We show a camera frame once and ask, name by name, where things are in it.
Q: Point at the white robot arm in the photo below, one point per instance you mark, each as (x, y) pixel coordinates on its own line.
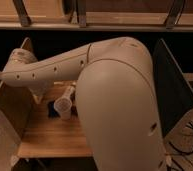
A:
(115, 98)

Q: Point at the clear plastic cup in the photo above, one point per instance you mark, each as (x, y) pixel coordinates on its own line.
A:
(63, 107)

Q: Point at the dark blue small object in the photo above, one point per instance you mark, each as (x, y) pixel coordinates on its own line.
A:
(51, 111)

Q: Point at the right dark side panel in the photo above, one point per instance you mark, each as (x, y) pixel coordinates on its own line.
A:
(174, 93)

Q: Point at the left wooden side panel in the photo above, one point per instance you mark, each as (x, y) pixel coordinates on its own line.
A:
(15, 106)

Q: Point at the wooden shelf frame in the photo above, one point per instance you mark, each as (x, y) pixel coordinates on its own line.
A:
(98, 15)

